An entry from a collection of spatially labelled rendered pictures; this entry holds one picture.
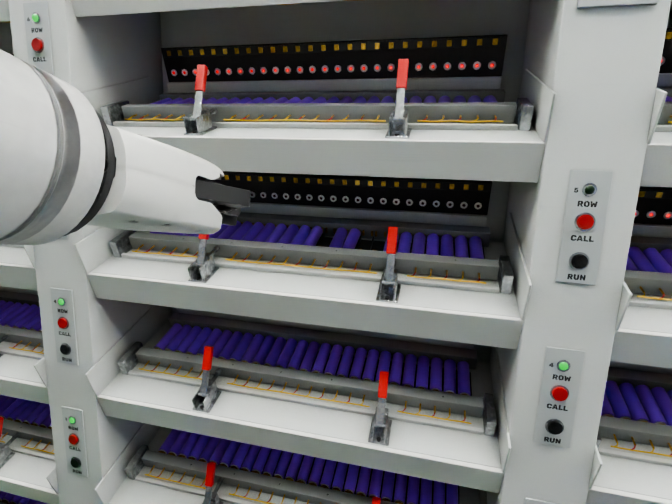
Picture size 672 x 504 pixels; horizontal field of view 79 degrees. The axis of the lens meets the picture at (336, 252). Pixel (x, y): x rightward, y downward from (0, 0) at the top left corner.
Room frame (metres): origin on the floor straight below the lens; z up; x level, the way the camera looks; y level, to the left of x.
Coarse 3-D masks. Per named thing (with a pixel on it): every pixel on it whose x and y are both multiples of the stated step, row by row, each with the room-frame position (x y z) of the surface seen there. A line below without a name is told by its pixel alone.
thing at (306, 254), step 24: (144, 240) 0.64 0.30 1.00; (168, 240) 0.63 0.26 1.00; (192, 240) 0.63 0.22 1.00; (216, 240) 0.62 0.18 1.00; (240, 240) 0.62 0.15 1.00; (288, 264) 0.57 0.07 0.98; (312, 264) 0.57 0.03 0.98; (336, 264) 0.57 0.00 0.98; (360, 264) 0.57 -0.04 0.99; (384, 264) 0.56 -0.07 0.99; (408, 264) 0.55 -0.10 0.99; (432, 264) 0.54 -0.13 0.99; (456, 264) 0.53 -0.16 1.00; (480, 264) 0.53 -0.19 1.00
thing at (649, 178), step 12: (660, 72) 0.58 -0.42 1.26; (660, 84) 0.58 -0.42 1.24; (660, 96) 0.42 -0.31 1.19; (660, 108) 0.42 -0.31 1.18; (660, 120) 0.49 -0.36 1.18; (660, 132) 0.47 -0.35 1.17; (648, 144) 0.43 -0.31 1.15; (660, 144) 0.43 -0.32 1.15; (648, 156) 0.43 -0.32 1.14; (660, 156) 0.43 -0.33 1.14; (648, 168) 0.44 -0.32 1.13; (660, 168) 0.43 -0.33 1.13; (648, 180) 0.44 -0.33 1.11; (660, 180) 0.44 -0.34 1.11
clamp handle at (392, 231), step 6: (390, 228) 0.52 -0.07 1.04; (396, 228) 0.52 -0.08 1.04; (390, 234) 0.52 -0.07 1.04; (396, 234) 0.52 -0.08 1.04; (390, 240) 0.51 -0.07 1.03; (396, 240) 0.51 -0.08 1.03; (390, 246) 0.51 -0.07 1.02; (396, 246) 0.51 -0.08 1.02; (390, 252) 0.51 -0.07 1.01; (390, 258) 0.51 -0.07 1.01; (390, 264) 0.51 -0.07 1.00; (390, 270) 0.51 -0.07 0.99; (390, 276) 0.50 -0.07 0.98
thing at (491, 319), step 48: (96, 240) 0.61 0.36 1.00; (384, 240) 0.65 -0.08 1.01; (96, 288) 0.60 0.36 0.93; (144, 288) 0.57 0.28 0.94; (192, 288) 0.55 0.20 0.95; (240, 288) 0.54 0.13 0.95; (288, 288) 0.53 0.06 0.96; (336, 288) 0.53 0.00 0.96; (432, 288) 0.52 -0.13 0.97; (528, 288) 0.44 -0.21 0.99; (432, 336) 0.49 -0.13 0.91; (480, 336) 0.47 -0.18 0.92
